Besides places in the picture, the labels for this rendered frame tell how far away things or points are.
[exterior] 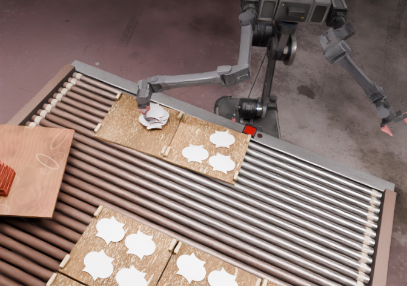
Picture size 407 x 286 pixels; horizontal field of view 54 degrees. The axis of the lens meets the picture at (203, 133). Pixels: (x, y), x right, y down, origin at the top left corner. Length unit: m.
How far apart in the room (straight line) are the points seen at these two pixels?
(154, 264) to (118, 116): 0.89
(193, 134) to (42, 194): 0.86
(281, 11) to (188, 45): 2.07
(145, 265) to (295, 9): 1.54
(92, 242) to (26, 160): 0.52
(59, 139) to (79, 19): 2.63
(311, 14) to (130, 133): 1.22
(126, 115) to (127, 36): 2.11
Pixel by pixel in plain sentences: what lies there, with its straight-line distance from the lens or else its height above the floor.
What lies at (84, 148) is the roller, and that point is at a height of 0.92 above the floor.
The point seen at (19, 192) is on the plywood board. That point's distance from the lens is 2.03.
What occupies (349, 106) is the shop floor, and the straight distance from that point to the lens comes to 4.15.
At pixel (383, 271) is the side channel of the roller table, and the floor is 0.95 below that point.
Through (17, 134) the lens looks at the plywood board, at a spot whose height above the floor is 1.04.
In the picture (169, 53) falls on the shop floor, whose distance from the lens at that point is 4.18.
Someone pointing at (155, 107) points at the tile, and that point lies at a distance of 2.25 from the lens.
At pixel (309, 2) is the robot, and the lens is 2.38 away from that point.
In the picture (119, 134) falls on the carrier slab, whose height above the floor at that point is 0.94.
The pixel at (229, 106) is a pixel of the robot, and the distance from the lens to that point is 3.40.
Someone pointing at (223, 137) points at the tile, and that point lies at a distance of 2.28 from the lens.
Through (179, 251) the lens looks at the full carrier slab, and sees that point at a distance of 1.93.
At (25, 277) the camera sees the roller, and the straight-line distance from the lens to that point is 1.98.
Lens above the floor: 2.72
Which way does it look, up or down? 51 degrees down
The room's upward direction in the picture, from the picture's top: 10 degrees clockwise
